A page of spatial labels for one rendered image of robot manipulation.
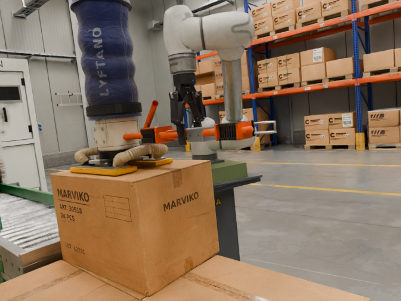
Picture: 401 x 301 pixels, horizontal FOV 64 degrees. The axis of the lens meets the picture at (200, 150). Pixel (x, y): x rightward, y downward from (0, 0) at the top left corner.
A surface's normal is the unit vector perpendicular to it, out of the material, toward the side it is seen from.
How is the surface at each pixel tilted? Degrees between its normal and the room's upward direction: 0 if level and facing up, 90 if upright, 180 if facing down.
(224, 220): 90
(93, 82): 74
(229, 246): 90
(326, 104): 90
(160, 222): 90
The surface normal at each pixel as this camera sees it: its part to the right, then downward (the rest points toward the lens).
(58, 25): 0.75, 0.00
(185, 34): -0.01, 0.14
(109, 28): 0.47, -0.16
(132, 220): -0.64, 0.14
